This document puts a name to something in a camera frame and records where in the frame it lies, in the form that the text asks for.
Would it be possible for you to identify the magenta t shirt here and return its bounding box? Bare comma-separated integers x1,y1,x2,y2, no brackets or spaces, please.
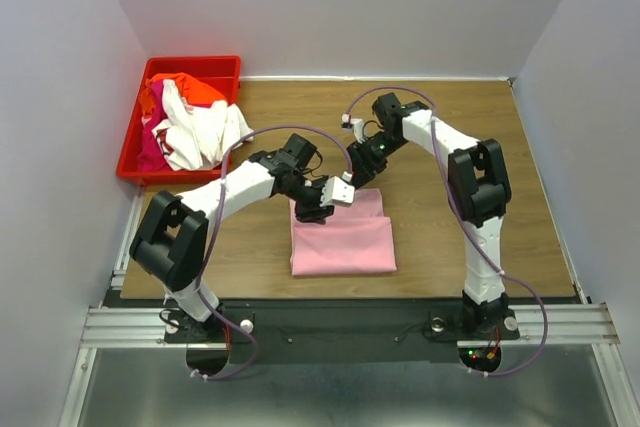
137,80,171,172

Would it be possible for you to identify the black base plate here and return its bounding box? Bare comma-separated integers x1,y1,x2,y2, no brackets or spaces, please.
159,298,520,368

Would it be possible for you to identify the pink t shirt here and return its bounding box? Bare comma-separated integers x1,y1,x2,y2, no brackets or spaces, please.
290,189,397,277

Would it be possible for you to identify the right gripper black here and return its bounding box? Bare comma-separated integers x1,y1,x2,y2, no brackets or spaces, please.
346,131,407,189

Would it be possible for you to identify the white t shirt red print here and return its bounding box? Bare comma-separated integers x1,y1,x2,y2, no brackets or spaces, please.
154,79,253,171

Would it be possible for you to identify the red plastic bin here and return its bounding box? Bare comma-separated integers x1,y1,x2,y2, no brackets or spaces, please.
116,55,242,186

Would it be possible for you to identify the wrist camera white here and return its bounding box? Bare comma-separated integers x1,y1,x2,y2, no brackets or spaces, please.
320,171,355,207
341,113,367,144

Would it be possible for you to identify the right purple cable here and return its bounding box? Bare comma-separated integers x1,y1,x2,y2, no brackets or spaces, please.
342,85,549,378

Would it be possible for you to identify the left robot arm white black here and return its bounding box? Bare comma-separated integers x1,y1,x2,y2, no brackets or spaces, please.
129,134,345,341

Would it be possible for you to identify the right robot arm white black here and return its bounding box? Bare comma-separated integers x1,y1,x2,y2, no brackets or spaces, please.
341,92,512,337

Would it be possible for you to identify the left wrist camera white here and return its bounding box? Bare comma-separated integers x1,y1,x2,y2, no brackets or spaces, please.
320,171,355,207

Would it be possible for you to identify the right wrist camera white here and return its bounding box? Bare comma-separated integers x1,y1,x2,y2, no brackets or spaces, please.
341,113,367,144

